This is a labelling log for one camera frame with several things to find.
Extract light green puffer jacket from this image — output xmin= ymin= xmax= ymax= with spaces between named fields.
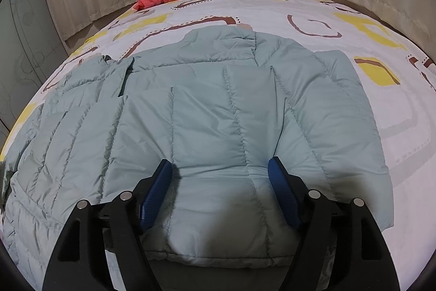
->
xmin=1 ymin=26 xmax=394 ymax=289

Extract patterned white bed sheet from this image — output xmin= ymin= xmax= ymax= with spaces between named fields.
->
xmin=1 ymin=0 xmax=435 ymax=290

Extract frosted glass wardrobe door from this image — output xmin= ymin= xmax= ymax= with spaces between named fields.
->
xmin=0 ymin=0 xmax=67 ymax=143

